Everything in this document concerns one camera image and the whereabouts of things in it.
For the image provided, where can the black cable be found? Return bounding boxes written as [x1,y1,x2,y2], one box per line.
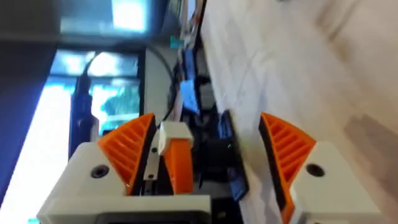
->
[82,45,178,125]

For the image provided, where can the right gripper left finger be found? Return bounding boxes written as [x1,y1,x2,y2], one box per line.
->
[46,113,157,200]

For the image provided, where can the dark upright post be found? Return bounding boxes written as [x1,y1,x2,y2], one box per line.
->
[68,73,100,158]

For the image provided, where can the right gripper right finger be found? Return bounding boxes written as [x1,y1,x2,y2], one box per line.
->
[257,112,384,224]

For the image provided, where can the finger of the left gripper with orange wedge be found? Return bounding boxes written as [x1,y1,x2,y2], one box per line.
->
[157,120,195,195]

